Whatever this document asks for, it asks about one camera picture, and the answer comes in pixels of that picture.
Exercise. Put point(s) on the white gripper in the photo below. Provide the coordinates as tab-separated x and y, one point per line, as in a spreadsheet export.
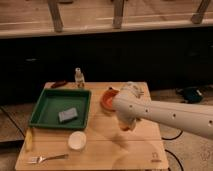
129	122

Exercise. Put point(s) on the red yellow apple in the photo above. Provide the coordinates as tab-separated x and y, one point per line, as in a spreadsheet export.
125	128

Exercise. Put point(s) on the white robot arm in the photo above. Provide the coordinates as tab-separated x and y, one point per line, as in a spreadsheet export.
130	106

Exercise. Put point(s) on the white paper cup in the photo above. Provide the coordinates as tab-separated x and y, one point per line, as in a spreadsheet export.
77	140

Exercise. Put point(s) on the orange bowl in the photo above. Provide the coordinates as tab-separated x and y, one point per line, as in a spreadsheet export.
106	99

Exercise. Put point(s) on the blue grey sponge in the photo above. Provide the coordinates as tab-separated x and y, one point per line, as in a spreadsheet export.
67	115

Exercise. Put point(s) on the small clear bottle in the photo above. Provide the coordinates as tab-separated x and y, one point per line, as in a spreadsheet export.
79	78

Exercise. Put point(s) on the blue black device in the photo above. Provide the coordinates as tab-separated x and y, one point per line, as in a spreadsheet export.
192	95

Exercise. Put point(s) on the green plastic tray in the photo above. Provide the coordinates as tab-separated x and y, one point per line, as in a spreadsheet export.
53	101

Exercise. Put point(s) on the silver fork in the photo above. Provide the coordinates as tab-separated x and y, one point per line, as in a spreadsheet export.
40	159

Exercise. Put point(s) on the yellow banana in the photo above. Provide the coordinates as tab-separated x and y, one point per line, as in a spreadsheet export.
29	140

